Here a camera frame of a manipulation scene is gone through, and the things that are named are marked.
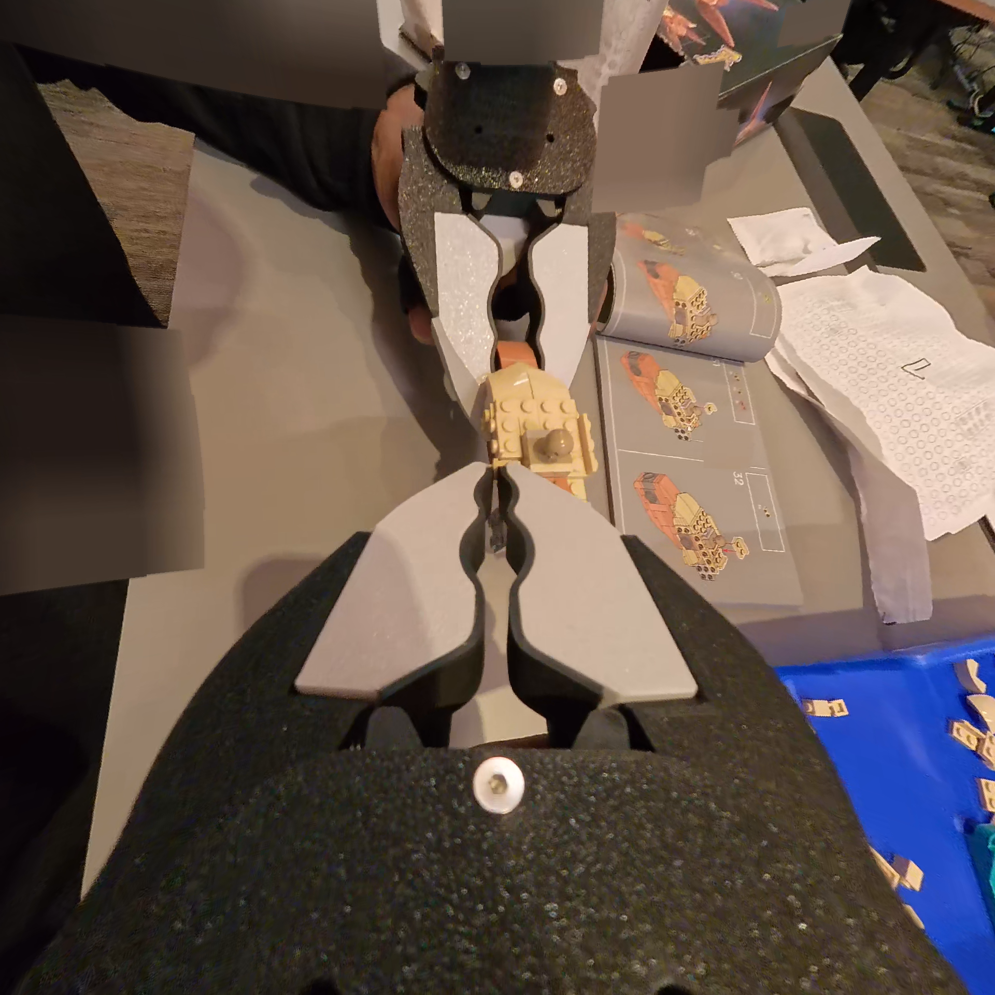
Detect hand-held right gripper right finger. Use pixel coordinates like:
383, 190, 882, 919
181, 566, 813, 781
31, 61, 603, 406
504, 464, 700, 707

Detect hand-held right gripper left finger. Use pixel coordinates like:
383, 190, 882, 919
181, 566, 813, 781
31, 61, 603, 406
293, 461, 495, 701

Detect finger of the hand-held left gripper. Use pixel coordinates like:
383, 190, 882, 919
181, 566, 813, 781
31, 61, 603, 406
429, 210, 504, 406
528, 225, 592, 388

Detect tan brick vehicle model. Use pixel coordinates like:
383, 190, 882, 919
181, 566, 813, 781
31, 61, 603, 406
473, 338, 598, 558

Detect person's left forearm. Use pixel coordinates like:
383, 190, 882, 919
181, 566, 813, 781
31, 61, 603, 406
46, 66, 416, 215

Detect grey desk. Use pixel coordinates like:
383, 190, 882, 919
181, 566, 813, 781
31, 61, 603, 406
81, 58, 995, 896

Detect person's left hand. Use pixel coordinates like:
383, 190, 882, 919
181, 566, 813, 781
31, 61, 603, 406
371, 84, 436, 349

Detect grey instruction booklet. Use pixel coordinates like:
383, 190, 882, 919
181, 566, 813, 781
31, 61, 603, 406
594, 220, 806, 610

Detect dark printed toy box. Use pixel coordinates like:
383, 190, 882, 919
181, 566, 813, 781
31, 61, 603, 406
653, 0, 846, 147

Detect blue plastic bin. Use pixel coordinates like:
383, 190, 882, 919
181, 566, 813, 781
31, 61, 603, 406
777, 638, 995, 990

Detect heap of tan bricks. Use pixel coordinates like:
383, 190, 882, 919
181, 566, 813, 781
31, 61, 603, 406
800, 660, 995, 932

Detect person's black clothing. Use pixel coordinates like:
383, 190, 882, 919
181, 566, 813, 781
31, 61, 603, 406
0, 43, 168, 965

